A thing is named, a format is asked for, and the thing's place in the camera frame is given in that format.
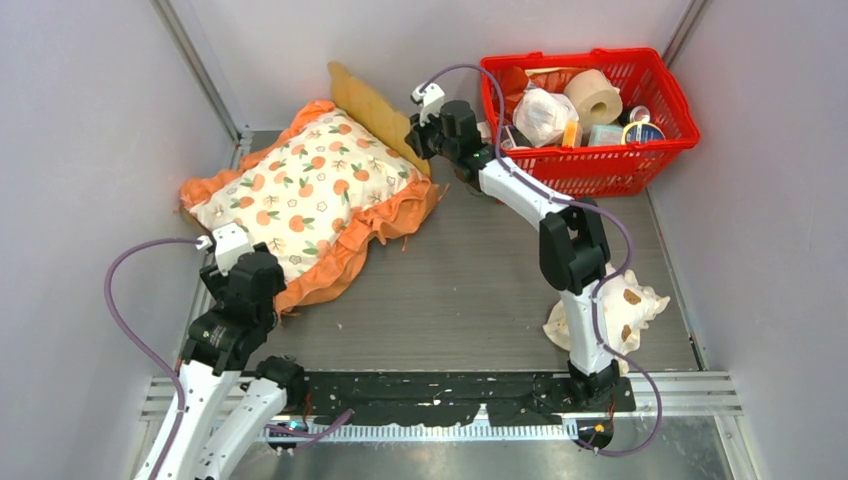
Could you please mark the small silver can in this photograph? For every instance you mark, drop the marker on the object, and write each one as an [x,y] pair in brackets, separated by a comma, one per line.
[638,113]

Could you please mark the red plastic shopping basket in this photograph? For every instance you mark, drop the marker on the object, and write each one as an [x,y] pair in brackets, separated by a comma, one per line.
[642,78]

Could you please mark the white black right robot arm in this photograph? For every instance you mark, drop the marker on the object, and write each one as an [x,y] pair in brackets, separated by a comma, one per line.
[573,247]

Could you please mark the white plastic wrapped packet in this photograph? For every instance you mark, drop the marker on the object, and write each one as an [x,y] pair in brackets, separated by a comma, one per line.
[542,117]

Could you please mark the cream frilled small pillow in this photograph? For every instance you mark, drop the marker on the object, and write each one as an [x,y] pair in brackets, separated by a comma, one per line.
[618,313]

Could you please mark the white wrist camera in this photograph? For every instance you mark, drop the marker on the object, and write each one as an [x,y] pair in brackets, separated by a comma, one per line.
[429,96]
[228,244]

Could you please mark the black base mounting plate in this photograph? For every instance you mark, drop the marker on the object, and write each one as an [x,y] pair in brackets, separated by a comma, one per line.
[443,399]

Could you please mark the round blue lidded tin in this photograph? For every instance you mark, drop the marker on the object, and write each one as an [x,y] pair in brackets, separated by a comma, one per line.
[641,132]

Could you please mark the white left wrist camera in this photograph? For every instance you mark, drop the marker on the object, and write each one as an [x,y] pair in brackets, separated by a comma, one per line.
[228,244]

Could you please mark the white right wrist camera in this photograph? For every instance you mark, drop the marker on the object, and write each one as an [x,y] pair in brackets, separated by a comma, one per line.
[429,96]

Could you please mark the slotted aluminium rail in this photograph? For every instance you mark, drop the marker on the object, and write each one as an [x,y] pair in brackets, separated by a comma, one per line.
[689,394]

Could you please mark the wooden pet bed frame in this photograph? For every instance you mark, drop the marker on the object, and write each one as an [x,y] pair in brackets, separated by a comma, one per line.
[358,99]

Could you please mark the orange red crumpled bag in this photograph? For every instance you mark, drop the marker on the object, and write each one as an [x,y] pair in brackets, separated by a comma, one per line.
[514,81]

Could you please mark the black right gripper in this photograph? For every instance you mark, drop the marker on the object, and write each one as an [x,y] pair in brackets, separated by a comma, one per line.
[419,133]

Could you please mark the light teal small box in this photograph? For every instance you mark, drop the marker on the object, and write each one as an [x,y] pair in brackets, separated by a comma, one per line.
[605,135]

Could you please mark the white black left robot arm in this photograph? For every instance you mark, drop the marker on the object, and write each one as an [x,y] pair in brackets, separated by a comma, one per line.
[220,342]

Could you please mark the beige toilet paper roll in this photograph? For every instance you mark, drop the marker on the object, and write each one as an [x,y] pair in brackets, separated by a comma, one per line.
[594,97]

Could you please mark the orange fruit print cushion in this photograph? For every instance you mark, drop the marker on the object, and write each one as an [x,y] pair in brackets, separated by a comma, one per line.
[317,198]

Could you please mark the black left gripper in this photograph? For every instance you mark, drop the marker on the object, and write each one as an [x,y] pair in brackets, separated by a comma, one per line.
[219,283]

